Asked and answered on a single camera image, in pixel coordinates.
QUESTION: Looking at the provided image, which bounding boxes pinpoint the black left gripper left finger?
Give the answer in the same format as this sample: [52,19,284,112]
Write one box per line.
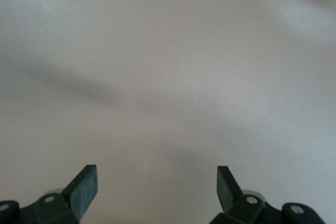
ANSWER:
[0,164,98,224]

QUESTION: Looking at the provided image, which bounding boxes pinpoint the brown paper table cover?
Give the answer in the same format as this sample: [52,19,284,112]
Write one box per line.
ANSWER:
[0,0,336,224]

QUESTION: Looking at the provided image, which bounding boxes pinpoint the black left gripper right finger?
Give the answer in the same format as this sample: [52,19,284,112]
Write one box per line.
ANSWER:
[209,165,328,224]

